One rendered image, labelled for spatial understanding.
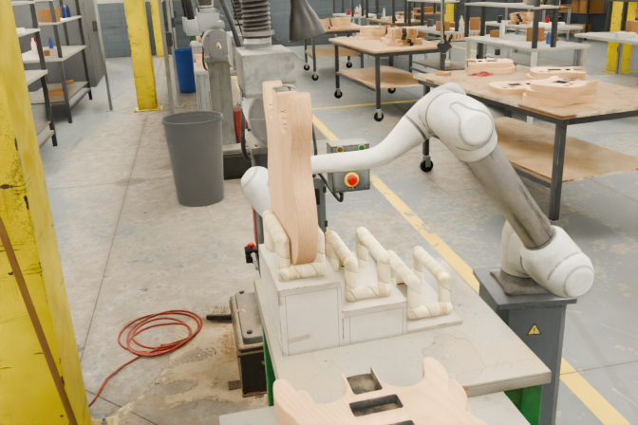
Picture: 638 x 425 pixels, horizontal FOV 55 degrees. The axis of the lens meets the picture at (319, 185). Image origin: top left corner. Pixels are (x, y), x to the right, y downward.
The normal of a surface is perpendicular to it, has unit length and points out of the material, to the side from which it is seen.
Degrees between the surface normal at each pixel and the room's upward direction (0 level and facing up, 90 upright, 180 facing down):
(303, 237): 100
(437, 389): 0
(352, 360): 0
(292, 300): 90
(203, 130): 93
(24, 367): 90
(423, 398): 0
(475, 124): 85
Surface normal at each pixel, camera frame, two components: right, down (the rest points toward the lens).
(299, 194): 0.21, -0.16
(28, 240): 0.21, 0.30
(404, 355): -0.04, -0.95
